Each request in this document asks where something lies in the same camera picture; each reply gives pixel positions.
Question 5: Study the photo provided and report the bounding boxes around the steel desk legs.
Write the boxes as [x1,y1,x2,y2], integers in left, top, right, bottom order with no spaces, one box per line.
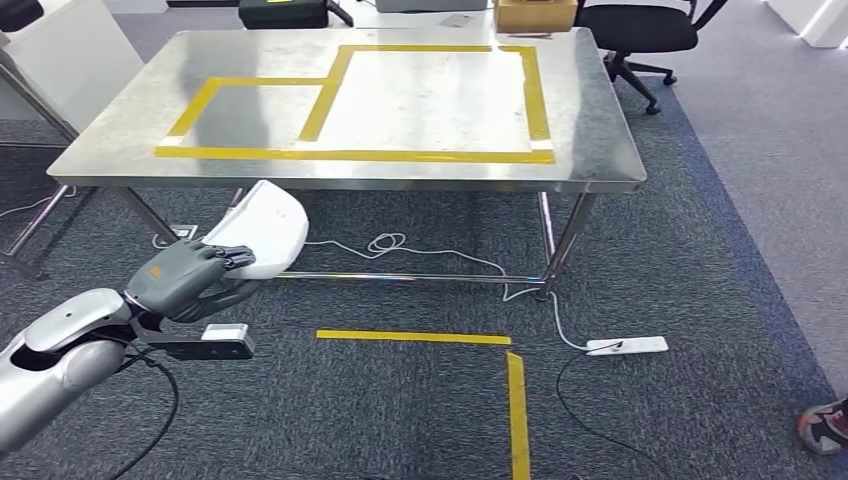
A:
[0,62,101,281]

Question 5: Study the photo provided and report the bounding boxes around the thin black floor cable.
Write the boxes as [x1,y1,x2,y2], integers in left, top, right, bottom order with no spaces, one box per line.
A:
[555,341,677,480]

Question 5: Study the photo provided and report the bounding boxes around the white cabinet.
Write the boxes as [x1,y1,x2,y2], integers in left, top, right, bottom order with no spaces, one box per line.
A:
[767,0,848,50]

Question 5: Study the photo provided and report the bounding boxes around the white curved plastic part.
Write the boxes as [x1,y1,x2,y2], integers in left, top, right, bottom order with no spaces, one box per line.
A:
[201,180,311,282]

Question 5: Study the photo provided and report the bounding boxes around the grey laptop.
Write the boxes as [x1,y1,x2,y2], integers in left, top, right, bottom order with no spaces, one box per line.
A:
[375,0,490,15]

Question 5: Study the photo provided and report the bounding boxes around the stainless steel workbench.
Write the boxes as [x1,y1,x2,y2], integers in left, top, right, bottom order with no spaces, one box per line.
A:
[46,26,649,303]

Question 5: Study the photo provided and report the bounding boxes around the white floor cable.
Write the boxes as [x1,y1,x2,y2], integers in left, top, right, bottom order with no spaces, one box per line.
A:
[304,231,591,352]

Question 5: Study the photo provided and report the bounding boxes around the brown cardboard box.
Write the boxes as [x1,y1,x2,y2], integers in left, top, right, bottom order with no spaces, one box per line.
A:
[493,0,579,34]

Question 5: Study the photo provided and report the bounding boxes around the white desk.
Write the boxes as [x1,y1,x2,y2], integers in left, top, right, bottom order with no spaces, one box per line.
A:
[331,0,498,31]
[0,0,146,134]

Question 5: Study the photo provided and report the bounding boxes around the black office chair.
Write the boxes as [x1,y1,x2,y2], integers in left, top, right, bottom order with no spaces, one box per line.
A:
[574,0,730,117]

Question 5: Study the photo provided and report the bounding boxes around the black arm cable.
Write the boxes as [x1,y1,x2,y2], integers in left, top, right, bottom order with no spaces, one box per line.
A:
[105,354,181,480]

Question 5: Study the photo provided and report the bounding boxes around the person's shoe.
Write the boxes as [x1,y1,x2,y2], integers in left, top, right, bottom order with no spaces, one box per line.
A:
[796,396,848,457]

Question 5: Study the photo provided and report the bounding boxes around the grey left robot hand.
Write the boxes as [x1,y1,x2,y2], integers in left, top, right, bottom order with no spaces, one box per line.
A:
[124,239,261,325]

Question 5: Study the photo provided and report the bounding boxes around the black carrying case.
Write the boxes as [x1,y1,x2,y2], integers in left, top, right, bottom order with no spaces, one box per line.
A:
[238,0,356,31]

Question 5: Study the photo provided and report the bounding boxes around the white power strip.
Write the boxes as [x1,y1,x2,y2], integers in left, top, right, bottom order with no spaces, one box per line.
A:
[586,336,669,358]

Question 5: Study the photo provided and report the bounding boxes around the black bulky object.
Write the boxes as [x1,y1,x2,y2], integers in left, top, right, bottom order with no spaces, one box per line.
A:
[0,0,45,33]

